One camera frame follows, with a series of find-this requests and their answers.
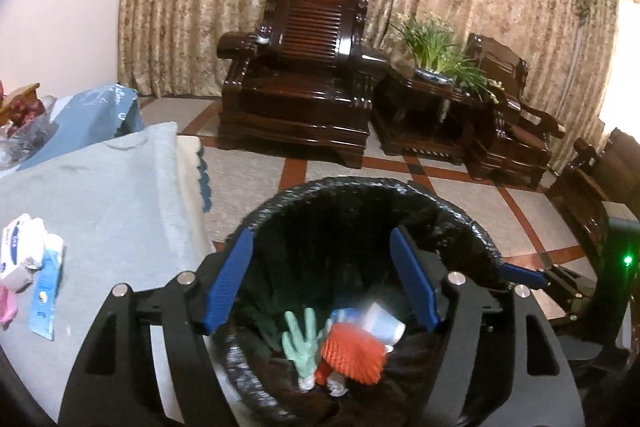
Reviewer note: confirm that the cream scalloped tablecloth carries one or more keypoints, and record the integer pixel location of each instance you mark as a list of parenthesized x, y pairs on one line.
[(192, 177)]

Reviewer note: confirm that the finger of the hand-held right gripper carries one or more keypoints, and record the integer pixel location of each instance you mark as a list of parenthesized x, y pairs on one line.
[(522, 274)]

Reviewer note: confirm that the blue toothpaste tube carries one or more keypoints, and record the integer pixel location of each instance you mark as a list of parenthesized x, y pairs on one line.
[(45, 297)]

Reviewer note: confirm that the pile of red apples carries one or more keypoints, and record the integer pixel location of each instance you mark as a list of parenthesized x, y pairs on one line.
[(22, 109)]

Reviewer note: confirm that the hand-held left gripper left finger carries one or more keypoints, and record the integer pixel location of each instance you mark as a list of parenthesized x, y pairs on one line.
[(227, 282)]

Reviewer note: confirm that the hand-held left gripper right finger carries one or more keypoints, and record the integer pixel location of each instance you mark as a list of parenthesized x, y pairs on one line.
[(415, 282)]

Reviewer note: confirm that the orange foam net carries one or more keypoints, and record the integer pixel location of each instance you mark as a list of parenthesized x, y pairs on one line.
[(355, 352)]

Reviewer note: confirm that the blue plastic shoe cover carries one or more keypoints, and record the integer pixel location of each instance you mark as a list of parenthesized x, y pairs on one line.
[(345, 314)]

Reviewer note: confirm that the dark wooden side table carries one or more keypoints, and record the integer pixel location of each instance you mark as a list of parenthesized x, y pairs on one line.
[(415, 117)]

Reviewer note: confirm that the green rubber glove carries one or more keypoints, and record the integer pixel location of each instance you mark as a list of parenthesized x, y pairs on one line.
[(300, 342)]

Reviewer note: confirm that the pink crumpled wrapper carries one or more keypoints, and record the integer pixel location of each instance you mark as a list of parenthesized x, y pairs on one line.
[(7, 304)]

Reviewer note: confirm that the dark wooden armchair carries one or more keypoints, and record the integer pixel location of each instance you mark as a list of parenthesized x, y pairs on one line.
[(505, 147), (300, 107)]

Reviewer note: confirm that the black bag-lined trash bin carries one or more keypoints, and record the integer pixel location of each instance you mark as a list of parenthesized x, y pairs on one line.
[(350, 227)]

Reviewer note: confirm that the dark wooden chair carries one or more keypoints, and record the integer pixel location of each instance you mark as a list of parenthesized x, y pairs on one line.
[(590, 197)]

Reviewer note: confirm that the white blue tissue packet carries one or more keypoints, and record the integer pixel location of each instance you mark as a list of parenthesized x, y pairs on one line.
[(20, 242)]

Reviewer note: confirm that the bag of red fruit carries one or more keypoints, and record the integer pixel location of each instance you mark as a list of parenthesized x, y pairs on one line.
[(30, 139)]

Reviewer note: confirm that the bright window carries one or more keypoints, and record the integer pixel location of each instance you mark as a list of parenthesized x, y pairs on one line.
[(622, 67)]

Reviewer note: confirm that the white paper cup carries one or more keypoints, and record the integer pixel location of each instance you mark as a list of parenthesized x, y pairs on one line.
[(387, 329)]

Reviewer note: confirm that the potted narcissus plant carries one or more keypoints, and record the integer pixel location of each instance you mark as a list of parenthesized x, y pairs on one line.
[(435, 52)]

